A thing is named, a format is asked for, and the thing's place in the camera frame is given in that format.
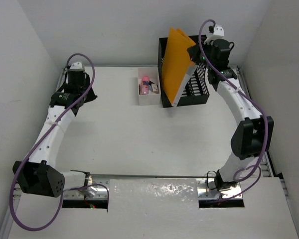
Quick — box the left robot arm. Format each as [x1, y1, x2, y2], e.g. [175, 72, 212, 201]
[17, 62, 96, 197]

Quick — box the orange notebook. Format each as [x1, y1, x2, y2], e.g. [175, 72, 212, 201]
[162, 27, 197, 107]

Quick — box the pink glue bottle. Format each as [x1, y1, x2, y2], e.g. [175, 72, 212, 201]
[140, 76, 150, 95]

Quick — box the purple cable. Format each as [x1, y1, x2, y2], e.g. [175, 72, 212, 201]
[9, 53, 110, 229]
[198, 19, 269, 201]

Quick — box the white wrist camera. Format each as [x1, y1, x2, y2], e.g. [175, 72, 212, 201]
[69, 61, 85, 72]
[204, 24, 224, 44]

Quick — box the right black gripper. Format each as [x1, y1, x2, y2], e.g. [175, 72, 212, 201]
[187, 37, 214, 70]

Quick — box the white front cover panel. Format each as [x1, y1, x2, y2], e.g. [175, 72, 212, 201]
[9, 178, 298, 239]

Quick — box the white storage box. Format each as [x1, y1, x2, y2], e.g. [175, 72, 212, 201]
[138, 67, 161, 106]

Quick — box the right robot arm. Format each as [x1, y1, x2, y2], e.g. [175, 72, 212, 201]
[187, 35, 274, 191]

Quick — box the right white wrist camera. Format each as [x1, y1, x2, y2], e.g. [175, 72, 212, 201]
[204, 24, 224, 44]

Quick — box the brown white stamp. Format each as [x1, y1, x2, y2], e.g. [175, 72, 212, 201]
[151, 83, 159, 94]

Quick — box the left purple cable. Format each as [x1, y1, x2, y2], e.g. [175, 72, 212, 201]
[9, 53, 110, 229]

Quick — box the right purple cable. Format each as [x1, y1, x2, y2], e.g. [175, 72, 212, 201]
[198, 19, 269, 201]

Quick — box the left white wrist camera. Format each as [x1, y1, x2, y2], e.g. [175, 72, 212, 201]
[69, 61, 85, 72]

